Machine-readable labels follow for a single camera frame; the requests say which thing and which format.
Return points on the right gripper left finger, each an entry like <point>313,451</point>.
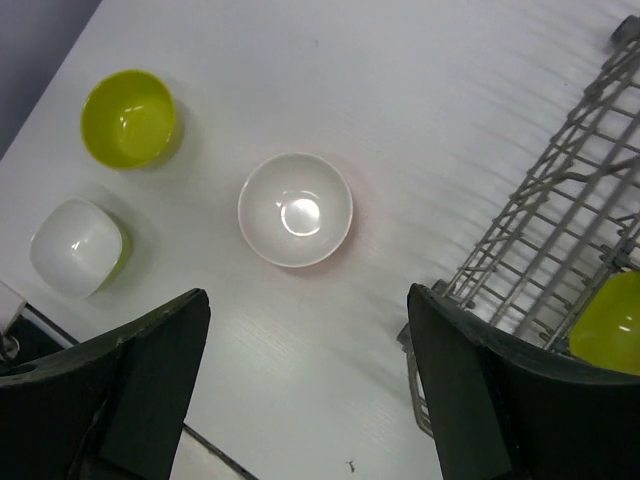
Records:
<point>111,407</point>

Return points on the white square bowl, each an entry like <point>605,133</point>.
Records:
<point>79,248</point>

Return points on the green bowl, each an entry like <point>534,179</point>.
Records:
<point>607,333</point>
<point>130,120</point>

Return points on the white orange-bottom bowl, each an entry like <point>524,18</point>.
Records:
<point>295,210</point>

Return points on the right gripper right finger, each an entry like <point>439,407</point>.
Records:
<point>502,408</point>

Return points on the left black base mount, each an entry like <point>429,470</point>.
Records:
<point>26,333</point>

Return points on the grey wire dish rack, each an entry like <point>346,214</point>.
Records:
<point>573,221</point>

